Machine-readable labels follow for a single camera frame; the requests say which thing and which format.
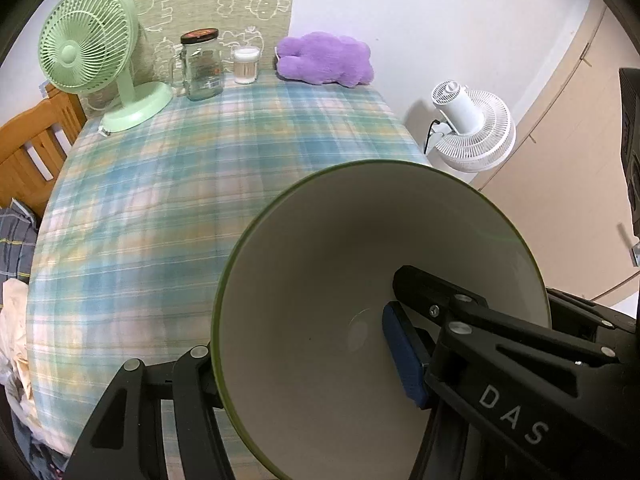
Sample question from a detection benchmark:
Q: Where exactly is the beige door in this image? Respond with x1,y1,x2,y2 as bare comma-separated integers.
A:
472,0,640,311

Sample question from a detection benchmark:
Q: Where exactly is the wooden bed headboard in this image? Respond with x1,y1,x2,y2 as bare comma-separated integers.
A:
0,82,88,211

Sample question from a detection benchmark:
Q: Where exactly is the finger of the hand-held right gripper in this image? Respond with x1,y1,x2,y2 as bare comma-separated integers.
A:
546,287,640,361
391,264,622,367

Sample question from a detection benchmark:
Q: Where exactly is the beige patterned placemat on wall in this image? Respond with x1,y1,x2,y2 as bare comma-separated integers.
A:
125,0,302,106

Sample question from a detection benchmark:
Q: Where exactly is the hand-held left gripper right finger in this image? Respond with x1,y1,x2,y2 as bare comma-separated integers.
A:
381,301,467,480

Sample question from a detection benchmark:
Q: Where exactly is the glass jar with dark lid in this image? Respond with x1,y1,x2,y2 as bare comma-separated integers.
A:
180,27,224,102

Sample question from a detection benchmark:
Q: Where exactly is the plaid tablecloth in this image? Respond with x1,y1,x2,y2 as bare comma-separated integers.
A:
25,72,433,466

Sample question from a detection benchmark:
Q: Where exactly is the clear glass mug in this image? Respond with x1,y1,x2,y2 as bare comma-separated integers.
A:
170,55,188,91

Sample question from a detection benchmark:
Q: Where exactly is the black fan cable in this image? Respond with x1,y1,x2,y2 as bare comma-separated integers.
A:
423,119,443,153

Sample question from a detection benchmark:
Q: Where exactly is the purple plush toy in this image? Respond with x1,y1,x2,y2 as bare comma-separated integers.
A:
275,31,376,88

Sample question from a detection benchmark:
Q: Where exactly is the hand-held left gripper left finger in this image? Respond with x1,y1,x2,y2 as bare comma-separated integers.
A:
72,344,236,480

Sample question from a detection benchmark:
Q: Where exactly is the black panel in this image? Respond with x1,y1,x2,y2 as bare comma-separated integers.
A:
618,66,640,238

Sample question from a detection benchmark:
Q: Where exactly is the green desk fan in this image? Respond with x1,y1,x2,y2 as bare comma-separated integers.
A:
38,0,174,135

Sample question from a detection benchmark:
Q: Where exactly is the clear cotton swab container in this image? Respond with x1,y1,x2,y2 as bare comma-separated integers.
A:
233,46,261,86

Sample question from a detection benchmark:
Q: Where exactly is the grey plaid pillow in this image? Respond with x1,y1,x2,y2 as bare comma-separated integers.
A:
0,199,41,286

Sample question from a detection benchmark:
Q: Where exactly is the cream cloth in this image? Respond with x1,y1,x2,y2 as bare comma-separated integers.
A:
0,280,38,431

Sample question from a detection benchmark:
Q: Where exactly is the white clip fan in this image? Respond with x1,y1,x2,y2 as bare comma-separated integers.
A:
430,79,517,171

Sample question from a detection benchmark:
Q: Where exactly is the floral ceramic bowl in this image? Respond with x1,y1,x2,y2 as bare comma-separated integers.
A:
211,159,552,480

